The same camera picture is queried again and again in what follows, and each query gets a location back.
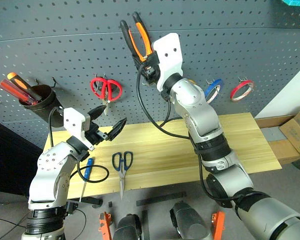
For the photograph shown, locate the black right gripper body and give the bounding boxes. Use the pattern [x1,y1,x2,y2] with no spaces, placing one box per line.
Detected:
[139,63,161,85]

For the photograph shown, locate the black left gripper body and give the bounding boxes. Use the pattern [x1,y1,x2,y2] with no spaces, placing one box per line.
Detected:
[84,121,109,149]

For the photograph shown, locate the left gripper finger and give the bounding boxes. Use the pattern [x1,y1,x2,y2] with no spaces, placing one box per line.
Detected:
[87,105,107,124]
[106,117,128,142]

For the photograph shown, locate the orange and black pliers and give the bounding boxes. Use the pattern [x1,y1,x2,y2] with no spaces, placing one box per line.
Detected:
[119,11,155,63]

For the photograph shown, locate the blue tape roll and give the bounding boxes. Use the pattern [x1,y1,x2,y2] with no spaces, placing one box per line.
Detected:
[204,78,225,105]

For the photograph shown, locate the grey perforated pegboard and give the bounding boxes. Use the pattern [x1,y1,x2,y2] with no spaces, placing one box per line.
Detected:
[0,0,300,149]

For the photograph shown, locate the red tape roll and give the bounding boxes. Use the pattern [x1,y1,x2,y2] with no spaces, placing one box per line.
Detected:
[229,79,255,102]

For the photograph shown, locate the black cup holder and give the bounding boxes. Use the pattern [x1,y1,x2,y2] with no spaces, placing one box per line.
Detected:
[19,84,66,129]

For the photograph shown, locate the black table foot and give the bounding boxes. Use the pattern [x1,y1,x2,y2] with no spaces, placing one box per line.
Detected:
[71,196,103,209]

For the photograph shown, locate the orange and black screwdriver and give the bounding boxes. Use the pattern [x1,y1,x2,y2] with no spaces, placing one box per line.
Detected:
[6,72,44,101]

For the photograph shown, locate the black floor bar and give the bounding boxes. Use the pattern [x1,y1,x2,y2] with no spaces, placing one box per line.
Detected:
[135,191,188,207]
[141,209,151,240]

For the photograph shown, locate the teal object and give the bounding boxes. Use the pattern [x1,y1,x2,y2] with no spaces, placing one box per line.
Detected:
[280,0,300,9]

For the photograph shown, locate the brown cardboard box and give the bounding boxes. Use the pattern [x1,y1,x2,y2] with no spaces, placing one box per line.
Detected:
[279,105,300,161]

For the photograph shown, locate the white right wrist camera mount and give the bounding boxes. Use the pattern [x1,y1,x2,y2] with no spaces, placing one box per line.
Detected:
[152,32,185,92]

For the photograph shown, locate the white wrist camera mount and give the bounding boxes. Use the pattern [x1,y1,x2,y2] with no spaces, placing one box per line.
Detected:
[152,32,185,92]
[63,107,96,152]

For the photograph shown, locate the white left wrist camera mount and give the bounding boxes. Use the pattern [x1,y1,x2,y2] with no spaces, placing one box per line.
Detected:
[63,107,96,152]

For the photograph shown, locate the red handled scissors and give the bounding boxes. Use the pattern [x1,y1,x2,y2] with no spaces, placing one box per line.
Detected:
[90,77,123,116]

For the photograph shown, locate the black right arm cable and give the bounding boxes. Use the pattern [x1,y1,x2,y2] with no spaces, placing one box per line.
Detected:
[136,66,241,209]

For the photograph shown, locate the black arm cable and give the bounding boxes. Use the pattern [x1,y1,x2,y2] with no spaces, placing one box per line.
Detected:
[48,106,110,184]
[136,66,241,209]

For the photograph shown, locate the blue handled screwdriver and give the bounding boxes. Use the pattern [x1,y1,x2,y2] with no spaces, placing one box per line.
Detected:
[78,157,95,204]

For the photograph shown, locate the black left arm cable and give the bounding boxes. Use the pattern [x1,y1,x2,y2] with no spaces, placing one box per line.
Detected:
[48,106,110,184]

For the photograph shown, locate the blue handled scissors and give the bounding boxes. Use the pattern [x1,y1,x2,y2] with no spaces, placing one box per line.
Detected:
[111,150,134,201]

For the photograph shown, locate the clear red handled screwdriver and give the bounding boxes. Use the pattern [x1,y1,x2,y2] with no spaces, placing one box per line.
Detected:
[0,79,40,106]

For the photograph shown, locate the orange clamp bracket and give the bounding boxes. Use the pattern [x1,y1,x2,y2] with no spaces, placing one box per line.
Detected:
[211,210,226,240]
[98,211,113,240]

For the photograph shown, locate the black floor cable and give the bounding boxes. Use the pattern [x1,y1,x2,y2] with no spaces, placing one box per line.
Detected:
[0,217,29,229]

